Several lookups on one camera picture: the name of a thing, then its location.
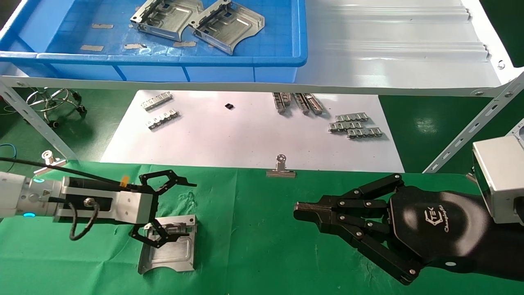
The bent sheet metal bracket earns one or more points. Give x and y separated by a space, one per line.
172 18
235 28
176 254

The perforated white rack strut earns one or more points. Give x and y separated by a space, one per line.
37 119
470 127

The brown tape patch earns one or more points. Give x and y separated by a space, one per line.
92 48
135 46
184 44
102 26

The white metal rack shelf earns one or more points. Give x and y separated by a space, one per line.
389 49

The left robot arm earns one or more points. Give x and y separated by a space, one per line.
24 196

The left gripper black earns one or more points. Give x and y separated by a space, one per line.
94 184

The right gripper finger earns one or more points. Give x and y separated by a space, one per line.
315 206

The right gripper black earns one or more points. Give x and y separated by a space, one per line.
438 225

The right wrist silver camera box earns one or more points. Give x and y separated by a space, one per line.
505 180

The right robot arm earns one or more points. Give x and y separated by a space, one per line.
507 254

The silver binder clip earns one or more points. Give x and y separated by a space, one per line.
281 173
49 156

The green table cloth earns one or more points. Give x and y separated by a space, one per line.
262 246

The small slotted metal rail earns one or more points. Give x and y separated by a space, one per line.
156 101
315 104
346 126
364 133
302 104
286 98
351 118
163 119
279 103

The white paper sheet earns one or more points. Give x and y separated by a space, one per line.
229 135

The blue plastic bin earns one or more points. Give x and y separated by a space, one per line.
278 24

